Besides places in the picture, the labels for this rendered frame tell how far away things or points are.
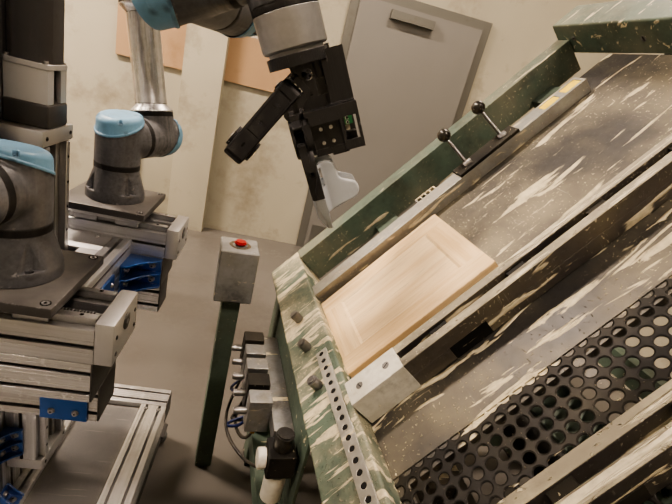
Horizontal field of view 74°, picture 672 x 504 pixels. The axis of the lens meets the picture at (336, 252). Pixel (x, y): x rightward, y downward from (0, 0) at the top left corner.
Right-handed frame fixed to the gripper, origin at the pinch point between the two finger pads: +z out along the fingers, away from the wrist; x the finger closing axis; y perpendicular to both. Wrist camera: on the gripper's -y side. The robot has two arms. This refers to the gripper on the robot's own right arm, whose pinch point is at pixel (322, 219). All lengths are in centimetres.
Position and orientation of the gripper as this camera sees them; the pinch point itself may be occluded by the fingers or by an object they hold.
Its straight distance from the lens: 58.5
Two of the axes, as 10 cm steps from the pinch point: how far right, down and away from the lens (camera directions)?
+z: 2.4, 8.9, 3.9
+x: -0.9, -3.8, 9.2
